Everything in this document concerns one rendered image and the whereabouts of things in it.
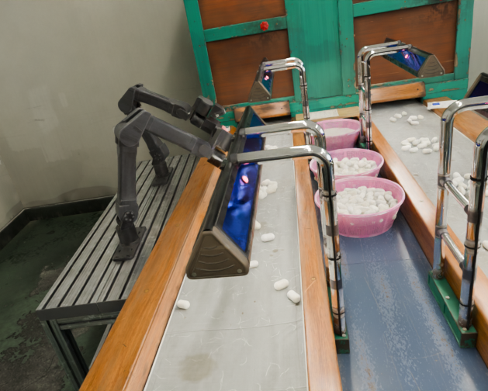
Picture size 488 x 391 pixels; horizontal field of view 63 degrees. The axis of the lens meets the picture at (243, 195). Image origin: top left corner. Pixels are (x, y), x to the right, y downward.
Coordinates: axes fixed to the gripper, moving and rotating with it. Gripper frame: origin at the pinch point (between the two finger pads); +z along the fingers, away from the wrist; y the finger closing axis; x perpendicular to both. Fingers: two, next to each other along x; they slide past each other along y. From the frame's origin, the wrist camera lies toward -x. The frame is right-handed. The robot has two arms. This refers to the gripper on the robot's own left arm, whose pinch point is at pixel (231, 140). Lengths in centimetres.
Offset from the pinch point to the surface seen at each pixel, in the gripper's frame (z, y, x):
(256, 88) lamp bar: -4.0, -32.9, -32.0
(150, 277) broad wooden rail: -5, -91, 11
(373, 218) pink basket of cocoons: 41, -69, -26
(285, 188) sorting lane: 22.9, -41.1, -9.1
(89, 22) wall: -118, 118, 20
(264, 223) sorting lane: 18, -64, -5
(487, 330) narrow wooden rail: 50, -112, -33
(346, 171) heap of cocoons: 40, -32, -23
